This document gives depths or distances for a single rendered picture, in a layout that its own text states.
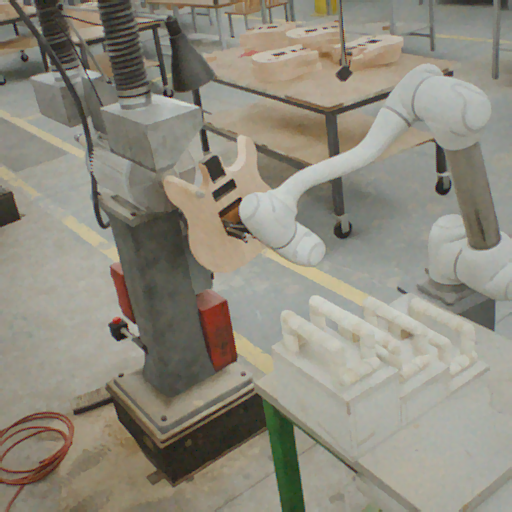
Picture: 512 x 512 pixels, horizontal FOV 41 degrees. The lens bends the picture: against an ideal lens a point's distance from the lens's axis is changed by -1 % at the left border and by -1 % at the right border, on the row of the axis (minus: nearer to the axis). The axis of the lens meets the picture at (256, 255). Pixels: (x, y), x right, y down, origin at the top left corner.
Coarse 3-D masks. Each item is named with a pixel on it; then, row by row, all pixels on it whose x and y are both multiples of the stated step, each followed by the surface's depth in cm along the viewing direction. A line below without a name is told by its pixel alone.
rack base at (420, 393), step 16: (384, 352) 165; (432, 368) 157; (448, 368) 157; (400, 384) 154; (416, 384) 153; (432, 384) 156; (448, 384) 159; (400, 400) 150; (416, 400) 154; (432, 400) 158; (400, 416) 153; (416, 416) 156
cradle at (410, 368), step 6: (414, 360) 155; (420, 360) 155; (426, 360) 156; (408, 366) 154; (414, 366) 154; (420, 366) 155; (426, 366) 157; (402, 372) 153; (408, 372) 153; (414, 372) 154; (402, 378) 152
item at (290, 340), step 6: (282, 324) 153; (282, 330) 154; (288, 330) 153; (294, 330) 153; (288, 336) 153; (294, 336) 154; (288, 342) 154; (294, 342) 155; (288, 348) 155; (294, 348) 155; (288, 354) 156; (294, 354) 156
